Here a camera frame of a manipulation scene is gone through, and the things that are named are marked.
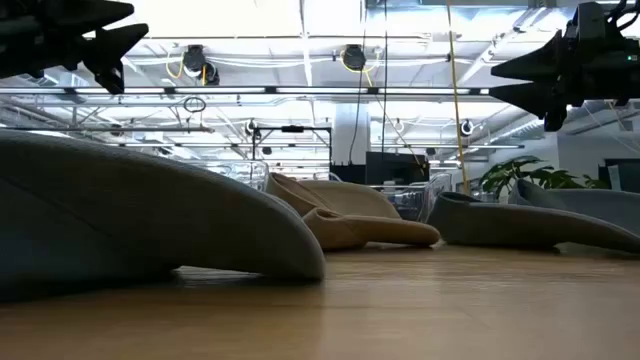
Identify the beige brimmed hat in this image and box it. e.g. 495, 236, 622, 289
263, 172, 442, 252

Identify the grey horizontal ceiling pipe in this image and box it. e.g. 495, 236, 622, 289
0, 125, 216, 135

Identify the black hanging cable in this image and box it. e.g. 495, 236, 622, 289
382, 0, 389, 162
348, 0, 369, 164

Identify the green leafy plant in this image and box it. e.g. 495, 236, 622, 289
478, 155, 612, 199

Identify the grey brimmed hat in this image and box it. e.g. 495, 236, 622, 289
426, 191, 640, 255
508, 178, 640, 236
0, 128, 327, 304

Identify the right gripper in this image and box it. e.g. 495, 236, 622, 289
488, 19, 625, 133

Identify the yellow hanging cable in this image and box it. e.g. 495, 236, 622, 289
445, 0, 470, 195

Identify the dark computer monitor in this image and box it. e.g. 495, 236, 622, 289
597, 158, 640, 194

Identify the black metal station frame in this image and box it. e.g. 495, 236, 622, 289
251, 124, 334, 164

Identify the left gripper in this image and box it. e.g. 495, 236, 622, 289
0, 0, 150, 96

